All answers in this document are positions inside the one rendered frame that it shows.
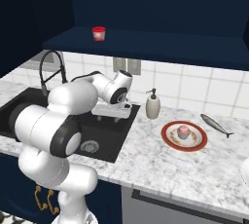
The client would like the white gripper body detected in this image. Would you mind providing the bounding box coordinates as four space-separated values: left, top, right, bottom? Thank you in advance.
90 103 132 120

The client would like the red jam jar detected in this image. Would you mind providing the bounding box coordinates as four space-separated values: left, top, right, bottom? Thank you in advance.
91 25 107 42

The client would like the navy cabinet door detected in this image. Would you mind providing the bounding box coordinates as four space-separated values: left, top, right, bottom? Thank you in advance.
0 0 76 79

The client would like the black sink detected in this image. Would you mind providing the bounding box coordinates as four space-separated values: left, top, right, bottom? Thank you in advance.
0 86 142 165

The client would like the beige soap dispenser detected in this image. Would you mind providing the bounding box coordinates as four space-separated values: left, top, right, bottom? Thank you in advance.
145 88 161 121

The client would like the black spring tap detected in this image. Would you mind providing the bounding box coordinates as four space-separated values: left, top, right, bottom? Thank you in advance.
39 49 69 97

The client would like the pink cupcake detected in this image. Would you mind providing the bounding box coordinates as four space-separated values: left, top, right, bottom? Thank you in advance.
176 124 192 140

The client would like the red rimmed plate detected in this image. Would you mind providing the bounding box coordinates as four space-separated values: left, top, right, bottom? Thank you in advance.
160 120 209 153

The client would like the grey fish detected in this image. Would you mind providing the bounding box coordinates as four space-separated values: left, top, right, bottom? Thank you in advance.
199 113 235 139

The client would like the grey dishwasher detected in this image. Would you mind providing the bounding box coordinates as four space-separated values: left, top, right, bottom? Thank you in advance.
120 184 249 224

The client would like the navy base cupboard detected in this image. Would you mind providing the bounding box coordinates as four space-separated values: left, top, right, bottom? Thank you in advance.
0 152 124 224

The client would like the grey wall socket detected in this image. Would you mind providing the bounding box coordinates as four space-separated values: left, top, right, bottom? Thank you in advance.
112 56 127 73
126 57 142 77

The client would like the gold cupboard handle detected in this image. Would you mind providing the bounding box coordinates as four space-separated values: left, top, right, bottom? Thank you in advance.
34 185 49 211
46 189 60 216

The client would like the black dishwasher handle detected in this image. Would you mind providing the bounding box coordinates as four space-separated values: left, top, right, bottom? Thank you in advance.
130 188 249 224

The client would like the navy wall cabinet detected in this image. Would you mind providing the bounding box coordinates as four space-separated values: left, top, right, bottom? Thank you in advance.
42 0 249 72

